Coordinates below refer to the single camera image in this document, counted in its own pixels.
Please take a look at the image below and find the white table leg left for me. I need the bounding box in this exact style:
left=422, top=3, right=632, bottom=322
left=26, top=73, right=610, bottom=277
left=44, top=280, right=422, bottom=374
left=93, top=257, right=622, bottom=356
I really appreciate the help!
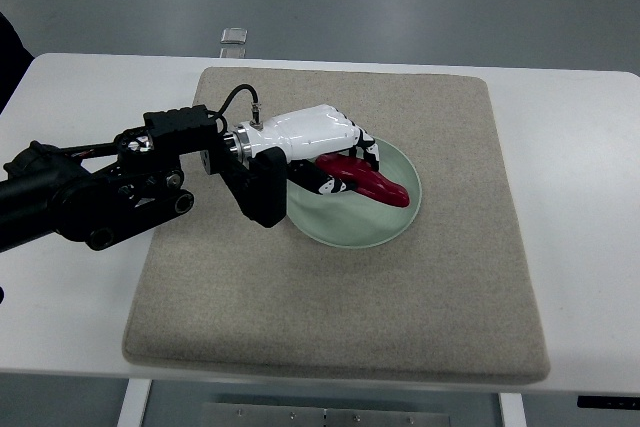
left=116, top=379, right=152, bottom=427

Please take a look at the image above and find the white table leg right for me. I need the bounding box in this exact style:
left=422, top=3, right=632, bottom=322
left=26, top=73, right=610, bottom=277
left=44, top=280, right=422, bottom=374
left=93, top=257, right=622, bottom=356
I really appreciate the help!
left=498, top=393, right=527, bottom=427

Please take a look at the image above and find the person in dark clothes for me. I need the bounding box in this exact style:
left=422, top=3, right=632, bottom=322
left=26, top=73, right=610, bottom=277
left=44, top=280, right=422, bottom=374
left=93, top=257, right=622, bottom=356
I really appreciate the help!
left=0, top=14, right=34, bottom=110

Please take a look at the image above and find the beige felt mat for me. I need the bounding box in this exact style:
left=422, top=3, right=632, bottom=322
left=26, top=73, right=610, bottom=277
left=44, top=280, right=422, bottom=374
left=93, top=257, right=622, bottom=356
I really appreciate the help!
left=122, top=67, right=550, bottom=384

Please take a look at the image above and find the black table control panel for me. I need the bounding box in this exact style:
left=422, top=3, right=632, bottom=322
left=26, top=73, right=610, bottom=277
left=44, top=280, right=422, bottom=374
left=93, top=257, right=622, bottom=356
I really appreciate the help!
left=576, top=395, right=640, bottom=411

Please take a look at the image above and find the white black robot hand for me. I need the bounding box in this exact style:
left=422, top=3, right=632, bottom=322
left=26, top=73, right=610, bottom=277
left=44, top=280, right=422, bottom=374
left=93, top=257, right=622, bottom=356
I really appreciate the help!
left=237, top=104, right=380, bottom=195

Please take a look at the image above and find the red pepper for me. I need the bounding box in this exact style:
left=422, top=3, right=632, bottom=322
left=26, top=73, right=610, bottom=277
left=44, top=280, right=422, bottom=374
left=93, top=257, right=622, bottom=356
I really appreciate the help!
left=315, top=153, right=410, bottom=208

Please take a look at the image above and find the white table leg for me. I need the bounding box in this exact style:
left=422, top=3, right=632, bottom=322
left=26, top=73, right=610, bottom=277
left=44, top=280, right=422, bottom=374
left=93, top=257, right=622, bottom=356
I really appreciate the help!
left=498, top=393, right=527, bottom=427
left=116, top=379, right=152, bottom=427

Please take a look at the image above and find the grey metal base plate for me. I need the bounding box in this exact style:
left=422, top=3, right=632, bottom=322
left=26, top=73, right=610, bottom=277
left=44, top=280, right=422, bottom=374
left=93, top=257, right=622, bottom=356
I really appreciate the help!
left=200, top=403, right=451, bottom=427

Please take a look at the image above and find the light green plate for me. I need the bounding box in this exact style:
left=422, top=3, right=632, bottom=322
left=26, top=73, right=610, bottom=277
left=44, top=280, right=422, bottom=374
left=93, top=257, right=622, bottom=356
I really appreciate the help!
left=287, top=139, right=422, bottom=249

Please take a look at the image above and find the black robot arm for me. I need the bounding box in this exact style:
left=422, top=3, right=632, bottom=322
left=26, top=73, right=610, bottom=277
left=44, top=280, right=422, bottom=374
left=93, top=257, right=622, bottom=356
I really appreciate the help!
left=1, top=105, right=287, bottom=251

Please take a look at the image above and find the metal floor plate near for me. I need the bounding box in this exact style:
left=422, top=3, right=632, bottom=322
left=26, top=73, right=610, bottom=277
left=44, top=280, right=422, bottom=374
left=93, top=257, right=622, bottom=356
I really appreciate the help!
left=219, top=46, right=246, bottom=59

